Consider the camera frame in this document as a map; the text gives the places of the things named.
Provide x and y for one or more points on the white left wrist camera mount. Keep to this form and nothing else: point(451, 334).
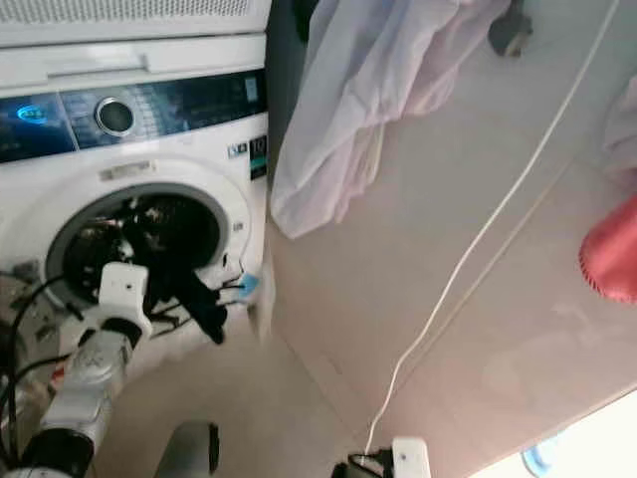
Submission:
point(124, 289)

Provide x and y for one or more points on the white front-load washing machine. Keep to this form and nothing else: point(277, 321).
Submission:
point(229, 214)

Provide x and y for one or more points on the blue flip-flop sandal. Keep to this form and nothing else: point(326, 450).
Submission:
point(537, 460)

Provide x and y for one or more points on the white stacking kit shelf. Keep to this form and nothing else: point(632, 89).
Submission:
point(139, 62)

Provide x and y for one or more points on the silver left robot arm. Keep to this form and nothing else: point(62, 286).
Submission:
point(95, 378)

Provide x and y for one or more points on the white clothes dryer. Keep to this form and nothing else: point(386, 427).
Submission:
point(139, 12)

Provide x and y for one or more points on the grey wall hook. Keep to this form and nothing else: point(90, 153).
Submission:
point(510, 35)

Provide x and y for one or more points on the white hanging cloth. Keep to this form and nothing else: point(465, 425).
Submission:
point(368, 100)

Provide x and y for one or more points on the dark grey robot left leg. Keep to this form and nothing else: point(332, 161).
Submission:
point(189, 453)

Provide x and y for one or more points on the clear bubble wrap sheet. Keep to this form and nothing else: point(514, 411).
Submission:
point(262, 319)

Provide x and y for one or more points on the red fabric bundle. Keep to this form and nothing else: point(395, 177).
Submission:
point(615, 254)

